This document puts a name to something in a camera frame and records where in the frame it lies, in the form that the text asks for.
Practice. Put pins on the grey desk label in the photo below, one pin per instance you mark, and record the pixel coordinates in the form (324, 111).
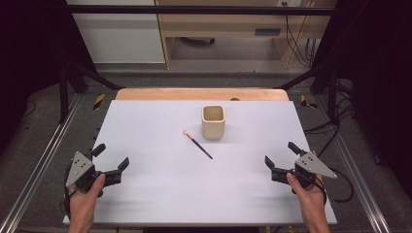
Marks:
(267, 32)

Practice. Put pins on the white cabinet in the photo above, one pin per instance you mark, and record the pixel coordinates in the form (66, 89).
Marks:
(120, 35)

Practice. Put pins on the light wooden desk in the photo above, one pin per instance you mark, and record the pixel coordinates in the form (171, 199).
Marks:
(223, 24)

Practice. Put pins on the black curtain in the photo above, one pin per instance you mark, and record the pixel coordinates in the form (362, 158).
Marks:
(382, 81)
(32, 48)

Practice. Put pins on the yellow-black tape strip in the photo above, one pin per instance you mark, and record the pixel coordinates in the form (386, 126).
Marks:
(304, 101)
(99, 101)

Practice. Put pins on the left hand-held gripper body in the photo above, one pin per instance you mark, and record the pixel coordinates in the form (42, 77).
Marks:
(79, 168)

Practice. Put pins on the white board sheet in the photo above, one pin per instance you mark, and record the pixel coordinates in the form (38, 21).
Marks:
(181, 187)

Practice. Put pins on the black horizontal frame bar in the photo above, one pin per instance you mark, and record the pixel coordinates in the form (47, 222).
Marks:
(194, 10)

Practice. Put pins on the person's right hand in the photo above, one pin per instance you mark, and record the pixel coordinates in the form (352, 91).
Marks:
(311, 199)

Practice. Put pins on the beige square cup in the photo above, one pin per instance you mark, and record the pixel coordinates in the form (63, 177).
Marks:
(213, 129)

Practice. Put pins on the black frame strut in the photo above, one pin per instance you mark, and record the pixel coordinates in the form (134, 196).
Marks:
(332, 93)
(63, 97)

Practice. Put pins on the aluminium rail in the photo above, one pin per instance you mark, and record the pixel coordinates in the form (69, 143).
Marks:
(42, 161)
(359, 181)

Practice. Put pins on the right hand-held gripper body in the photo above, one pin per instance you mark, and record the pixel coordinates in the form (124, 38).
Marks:
(312, 166)

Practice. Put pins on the person's left hand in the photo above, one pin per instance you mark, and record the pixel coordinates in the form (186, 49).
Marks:
(84, 202)

